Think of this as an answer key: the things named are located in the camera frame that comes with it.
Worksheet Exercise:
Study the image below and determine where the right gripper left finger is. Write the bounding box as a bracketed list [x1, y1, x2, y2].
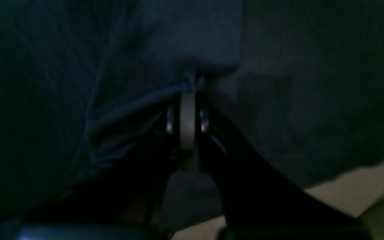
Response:
[22, 97, 183, 240]

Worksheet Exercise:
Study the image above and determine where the black table cloth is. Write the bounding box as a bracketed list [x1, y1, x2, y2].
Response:
[207, 0, 384, 187]

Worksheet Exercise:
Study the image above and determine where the dark grey long-sleeve T-shirt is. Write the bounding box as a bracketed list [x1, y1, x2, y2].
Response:
[0, 0, 243, 221]

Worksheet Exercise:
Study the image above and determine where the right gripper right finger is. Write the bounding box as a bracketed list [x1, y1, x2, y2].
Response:
[197, 100, 372, 240]

